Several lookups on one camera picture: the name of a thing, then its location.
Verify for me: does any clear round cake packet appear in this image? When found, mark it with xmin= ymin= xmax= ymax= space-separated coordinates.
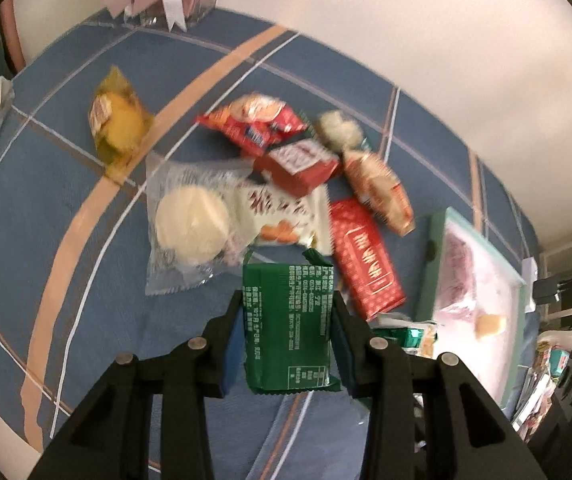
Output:
xmin=145 ymin=152 xmax=251 ymax=297

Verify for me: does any green storage tray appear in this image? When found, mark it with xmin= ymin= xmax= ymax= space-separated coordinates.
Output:
xmin=416 ymin=206 xmax=527 ymax=408

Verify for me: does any clear plastic wrapper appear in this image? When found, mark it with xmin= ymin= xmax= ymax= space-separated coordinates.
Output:
xmin=125 ymin=0 xmax=224 ymax=31

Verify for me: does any red peanut snack packet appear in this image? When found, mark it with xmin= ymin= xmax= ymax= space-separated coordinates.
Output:
xmin=196 ymin=92 xmax=311 ymax=158

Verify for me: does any pink snack packet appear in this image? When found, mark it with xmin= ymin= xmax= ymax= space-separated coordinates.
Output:
xmin=438 ymin=232 xmax=476 ymax=311

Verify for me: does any green white snack packet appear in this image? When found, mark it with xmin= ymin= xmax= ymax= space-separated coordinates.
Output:
xmin=373 ymin=312 xmax=439 ymax=358

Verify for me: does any white orange print snack packet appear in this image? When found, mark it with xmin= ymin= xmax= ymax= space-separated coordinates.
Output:
xmin=226 ymin=180 xmax=334 ymax=256

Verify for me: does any black power adapter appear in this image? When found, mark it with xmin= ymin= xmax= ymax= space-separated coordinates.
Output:
xmin=533 ymin=275 xmax=572 ymax=306

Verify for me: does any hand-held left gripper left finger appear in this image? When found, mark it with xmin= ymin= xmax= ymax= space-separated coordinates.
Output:
xmin=28 ymin=287 xmax=247 ymax=480

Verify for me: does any long red snack packet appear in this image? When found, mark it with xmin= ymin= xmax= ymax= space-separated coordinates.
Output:
xmin=328 ymin=197 xmax=407 ymax=322

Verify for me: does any pile of assorted packets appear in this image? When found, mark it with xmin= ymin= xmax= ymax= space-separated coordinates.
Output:
xmin=510 ymin=340 xmax=566 ymax=431

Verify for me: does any white ribbon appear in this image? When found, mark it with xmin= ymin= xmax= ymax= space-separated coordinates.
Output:
xmin=163 ymin=0 xmax=189 ymax=31

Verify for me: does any small yellow snack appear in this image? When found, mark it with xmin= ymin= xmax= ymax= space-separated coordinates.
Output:
xmin=473 ymin=312 xmax=507 ymax=341

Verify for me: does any orange tan snack packet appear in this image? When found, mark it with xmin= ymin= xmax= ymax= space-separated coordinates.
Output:
xmin=342 ymin=150 xmax=415 ymax=237

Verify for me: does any small red snack box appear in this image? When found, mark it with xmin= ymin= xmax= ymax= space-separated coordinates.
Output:
xmin=253 ymin=140 xmax=341 ymax=197

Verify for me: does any clear rice crispy packet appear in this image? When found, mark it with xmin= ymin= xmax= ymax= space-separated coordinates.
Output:
xmin=316 ymin=109 xmax=373 ymax=153

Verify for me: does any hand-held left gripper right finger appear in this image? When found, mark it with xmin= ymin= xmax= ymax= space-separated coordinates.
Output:
xmin=331 ymin=290 xmax=549 ymax=480

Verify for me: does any yellow snack packet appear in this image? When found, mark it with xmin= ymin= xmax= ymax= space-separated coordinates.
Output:
xmin=88 ymin=65 xmax=155 ymax=181

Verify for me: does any blue plaid bed sheet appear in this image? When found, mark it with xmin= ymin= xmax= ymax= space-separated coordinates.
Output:
xmin=0 ymin=7 xmax=541 ymax=480

